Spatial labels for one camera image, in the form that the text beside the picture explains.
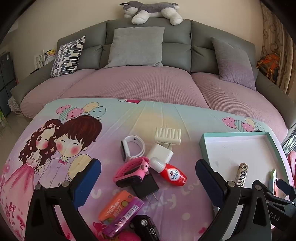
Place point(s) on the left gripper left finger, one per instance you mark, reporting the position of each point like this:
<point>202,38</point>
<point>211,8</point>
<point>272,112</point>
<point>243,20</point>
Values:
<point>42,221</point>

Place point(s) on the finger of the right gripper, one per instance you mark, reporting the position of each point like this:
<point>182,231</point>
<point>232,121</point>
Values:
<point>285,188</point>

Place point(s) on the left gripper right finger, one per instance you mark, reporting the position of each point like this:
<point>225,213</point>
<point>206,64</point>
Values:
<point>253,222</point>

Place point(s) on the gold patterned lighter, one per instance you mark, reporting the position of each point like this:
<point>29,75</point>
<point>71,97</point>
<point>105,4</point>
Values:
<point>241,175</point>

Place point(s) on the pink smart watch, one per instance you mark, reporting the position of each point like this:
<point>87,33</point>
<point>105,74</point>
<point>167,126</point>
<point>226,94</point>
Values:
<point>132,172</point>

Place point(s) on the white smart band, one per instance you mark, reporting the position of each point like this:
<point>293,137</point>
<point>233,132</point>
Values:
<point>132,147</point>

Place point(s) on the black toy car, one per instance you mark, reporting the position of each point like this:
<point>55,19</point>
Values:
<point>145,228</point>

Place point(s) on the black power adapter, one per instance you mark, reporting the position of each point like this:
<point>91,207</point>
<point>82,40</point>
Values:
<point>146,187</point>

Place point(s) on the red white glue bottle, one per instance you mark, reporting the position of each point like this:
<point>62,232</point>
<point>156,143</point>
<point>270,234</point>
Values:
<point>169,172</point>

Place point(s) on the white power adapter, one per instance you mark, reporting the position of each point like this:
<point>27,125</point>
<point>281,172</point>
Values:
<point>160,152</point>

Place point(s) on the cream plastic hair claw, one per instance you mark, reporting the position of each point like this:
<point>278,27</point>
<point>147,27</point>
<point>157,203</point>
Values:
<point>168,136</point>

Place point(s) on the pink brown puppy figure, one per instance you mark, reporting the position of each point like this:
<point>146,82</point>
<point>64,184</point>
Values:
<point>126,235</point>

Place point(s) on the red round stool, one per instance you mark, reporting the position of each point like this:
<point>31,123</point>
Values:
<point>291,159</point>

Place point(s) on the teal shallow cardboard tray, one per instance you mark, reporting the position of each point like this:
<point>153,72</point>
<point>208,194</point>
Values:
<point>261,151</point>

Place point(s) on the cartoon couple printed blanket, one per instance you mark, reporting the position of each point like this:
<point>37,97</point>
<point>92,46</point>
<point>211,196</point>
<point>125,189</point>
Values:
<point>66,134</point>

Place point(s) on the orange decorative ornament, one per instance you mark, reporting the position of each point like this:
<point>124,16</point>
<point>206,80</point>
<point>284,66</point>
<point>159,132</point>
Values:
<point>269,66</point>

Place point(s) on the dark cabinet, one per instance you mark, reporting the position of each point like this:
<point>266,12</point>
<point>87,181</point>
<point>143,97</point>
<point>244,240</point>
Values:
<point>8,81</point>

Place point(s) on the grey purple cushion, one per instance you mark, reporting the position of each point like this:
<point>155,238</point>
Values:
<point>233,64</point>

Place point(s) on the black white patterned cushion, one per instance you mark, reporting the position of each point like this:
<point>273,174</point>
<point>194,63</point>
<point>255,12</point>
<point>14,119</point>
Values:
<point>68,58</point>

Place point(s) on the books beside sofa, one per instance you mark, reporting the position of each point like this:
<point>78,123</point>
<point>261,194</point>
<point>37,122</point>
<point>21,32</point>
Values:
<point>44,57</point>

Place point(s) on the grey sofa with pink cover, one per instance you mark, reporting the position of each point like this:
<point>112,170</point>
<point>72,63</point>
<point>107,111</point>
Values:
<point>189,76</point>

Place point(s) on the patterned beige curtain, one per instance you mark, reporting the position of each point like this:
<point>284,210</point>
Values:
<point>277,39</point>

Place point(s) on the grey white plush dog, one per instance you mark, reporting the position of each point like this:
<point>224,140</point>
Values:
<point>139,13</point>

